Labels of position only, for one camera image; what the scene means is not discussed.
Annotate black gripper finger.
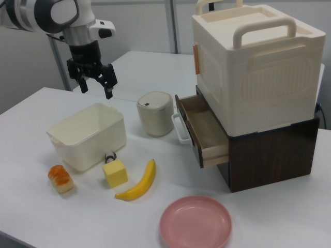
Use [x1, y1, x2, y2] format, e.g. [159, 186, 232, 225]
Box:
[96, 63, 119, 100]
[66, 59, 89, 94]

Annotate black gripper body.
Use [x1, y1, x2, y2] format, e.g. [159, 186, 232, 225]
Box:
[68, 41, 104, 79]

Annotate white open plastic box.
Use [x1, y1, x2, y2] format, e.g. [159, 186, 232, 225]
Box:
[46, 102, 127, 173]

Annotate yellow foam cube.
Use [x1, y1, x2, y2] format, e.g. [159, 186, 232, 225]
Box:
[102, 159, 129, 189]

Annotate beige mini trash can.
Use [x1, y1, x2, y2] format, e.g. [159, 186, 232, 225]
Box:
[136, 90, 174, 137]

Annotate small panda figurine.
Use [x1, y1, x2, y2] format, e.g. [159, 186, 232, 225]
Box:
[103, 150, 117, 164]

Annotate toy bread with orange topping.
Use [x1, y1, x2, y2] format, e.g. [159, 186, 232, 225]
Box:
[47, 164, 74, 194]

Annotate yellow toy banana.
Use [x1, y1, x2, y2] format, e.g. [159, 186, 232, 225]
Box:
[114, 159, 157, 200]

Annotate open wooden drawer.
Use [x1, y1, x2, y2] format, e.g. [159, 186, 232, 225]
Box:
[174, 94, 230, 169]

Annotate cream plastic storage cabinet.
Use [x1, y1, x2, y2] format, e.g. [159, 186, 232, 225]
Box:
[191, 0, 326, 136]

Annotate pink plastic plate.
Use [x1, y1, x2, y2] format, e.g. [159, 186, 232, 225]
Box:
[159, 195, 233, 248]

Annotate dark wood drawer cabinet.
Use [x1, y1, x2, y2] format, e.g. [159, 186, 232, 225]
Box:
[195, 85, 319, 193]

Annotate white drawer handle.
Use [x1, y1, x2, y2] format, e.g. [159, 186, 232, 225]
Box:
[171, 113, 193, 145]

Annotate orange wooden door handle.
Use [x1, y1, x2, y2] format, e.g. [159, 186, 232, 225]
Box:
[193, 44, 201, 76]

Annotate thin black cable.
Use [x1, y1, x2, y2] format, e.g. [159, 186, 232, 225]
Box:
[314, 102, 327, 130]

